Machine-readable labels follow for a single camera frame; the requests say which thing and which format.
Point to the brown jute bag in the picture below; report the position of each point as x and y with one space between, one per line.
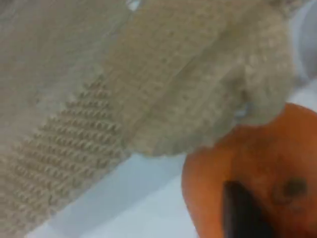
111 86

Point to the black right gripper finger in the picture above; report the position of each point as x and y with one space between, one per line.
245 213

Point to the orange toy fruit with stem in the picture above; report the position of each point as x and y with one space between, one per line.
255 153

